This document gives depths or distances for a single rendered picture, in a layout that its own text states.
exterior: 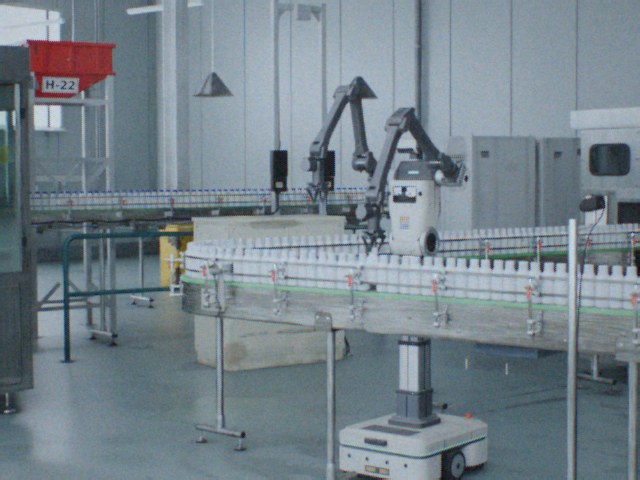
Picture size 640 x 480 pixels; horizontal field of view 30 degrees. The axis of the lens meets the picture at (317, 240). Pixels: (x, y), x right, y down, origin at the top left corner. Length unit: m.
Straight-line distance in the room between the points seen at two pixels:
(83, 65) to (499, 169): 4.08
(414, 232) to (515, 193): 5.77
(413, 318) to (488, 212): 6.27
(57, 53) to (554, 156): 4.88
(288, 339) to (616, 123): 3.05
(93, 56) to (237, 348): 3.73
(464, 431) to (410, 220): 1.09
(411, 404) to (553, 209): 6.17
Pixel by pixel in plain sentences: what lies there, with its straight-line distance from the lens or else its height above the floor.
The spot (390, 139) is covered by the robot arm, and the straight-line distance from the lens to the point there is 5.55.
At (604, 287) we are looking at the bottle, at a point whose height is 1.08.
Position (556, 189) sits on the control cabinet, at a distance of 12.11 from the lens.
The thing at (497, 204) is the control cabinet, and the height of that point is 1.23.
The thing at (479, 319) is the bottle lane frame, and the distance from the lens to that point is 5.13.
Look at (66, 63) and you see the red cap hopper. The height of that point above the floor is 2.59.
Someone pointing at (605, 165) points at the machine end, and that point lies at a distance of 9.19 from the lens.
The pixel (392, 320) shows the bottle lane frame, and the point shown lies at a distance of 5.38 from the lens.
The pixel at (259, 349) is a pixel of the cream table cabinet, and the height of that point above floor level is 0.15.
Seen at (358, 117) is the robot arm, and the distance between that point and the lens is 6.10.
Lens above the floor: 1.53
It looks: 3 degrees down
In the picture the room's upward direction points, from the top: straight up
